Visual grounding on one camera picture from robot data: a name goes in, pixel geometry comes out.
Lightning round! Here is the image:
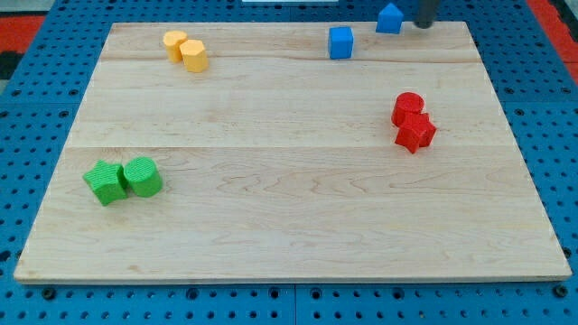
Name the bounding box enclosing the green star block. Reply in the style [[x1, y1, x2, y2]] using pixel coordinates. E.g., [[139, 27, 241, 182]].
[[83, 160, 127, 206]]

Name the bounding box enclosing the wooden board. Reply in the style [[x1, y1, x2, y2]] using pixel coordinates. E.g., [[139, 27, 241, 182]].
[[14, 22, 572, 284]]

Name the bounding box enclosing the blue cube block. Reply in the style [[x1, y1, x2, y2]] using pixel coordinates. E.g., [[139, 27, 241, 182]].
[[328, 26, 354, 60]]

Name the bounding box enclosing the red cylinder block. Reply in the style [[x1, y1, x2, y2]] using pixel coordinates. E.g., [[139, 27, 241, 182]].
[[391, 92, 425, 126]]

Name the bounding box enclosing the yellow cylinder block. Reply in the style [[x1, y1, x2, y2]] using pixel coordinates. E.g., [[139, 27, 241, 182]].
[[163, 30, 188, 62]]

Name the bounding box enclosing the red star block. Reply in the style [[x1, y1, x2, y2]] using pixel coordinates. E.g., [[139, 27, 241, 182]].
[[395, 113, 437, 153]]

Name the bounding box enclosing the green cylinder block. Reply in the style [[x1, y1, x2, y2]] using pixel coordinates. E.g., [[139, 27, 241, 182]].
[[124, 156, 163, 198]]

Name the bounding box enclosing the yellow hexagon block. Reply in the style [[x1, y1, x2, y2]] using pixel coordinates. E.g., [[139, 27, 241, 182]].
[[180, 40, 209, 73]]

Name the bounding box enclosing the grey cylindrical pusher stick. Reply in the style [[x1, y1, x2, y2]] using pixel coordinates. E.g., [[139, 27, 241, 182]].
[[414, 0, 441, 29]]

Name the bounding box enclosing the blue pentagon house block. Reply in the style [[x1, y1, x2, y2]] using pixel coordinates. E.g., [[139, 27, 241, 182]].
[[376, 3, 404, 34]]

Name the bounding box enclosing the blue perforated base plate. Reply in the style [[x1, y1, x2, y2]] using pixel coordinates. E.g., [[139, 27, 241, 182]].
[[1, 1, 577, 324]]

